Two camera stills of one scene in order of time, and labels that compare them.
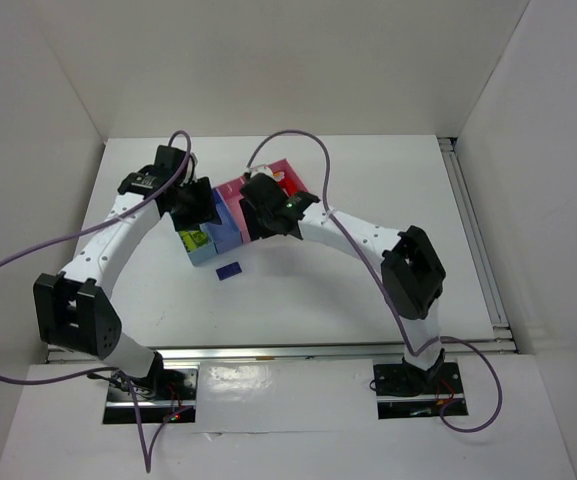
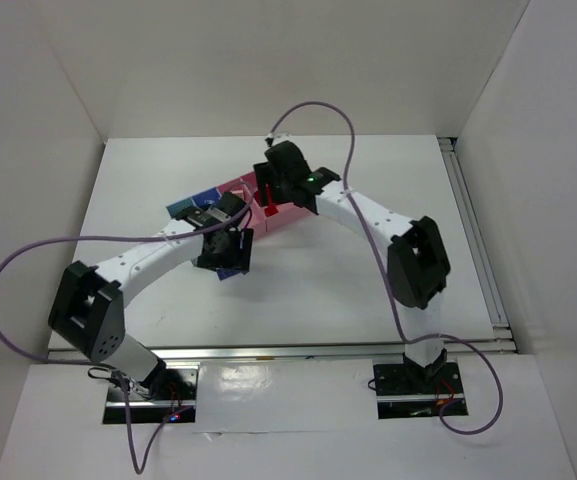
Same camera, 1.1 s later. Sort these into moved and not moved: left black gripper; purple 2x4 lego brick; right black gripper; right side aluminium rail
Moved: left black gripper; right black gripper
Not moved: right side aluminium rail; purple 2x4 lego brick
